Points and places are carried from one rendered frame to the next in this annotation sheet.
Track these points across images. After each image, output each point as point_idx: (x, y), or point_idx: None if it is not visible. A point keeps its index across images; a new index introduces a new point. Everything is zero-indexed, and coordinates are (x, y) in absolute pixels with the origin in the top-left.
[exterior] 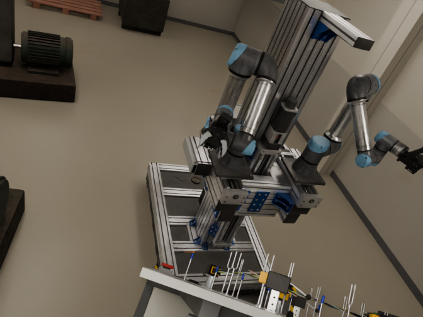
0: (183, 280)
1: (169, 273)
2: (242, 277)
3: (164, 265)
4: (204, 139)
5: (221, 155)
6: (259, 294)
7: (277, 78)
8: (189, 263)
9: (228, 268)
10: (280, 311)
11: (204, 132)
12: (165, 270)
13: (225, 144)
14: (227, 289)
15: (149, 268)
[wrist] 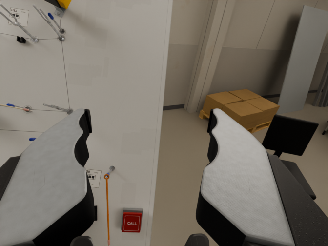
0: (128, 81)
1: (126, 208)
2: (34, 138)
3: (136, 213)
4: (221, 121)
5: (89, 109)
6: (58, 32)
7: None
8: (109, 171)
9: None
10: (33, 37)
11: (288, 182)
12: (133, 209)
13: (36, 172)
14: (68, 110)
15: (164, 66)
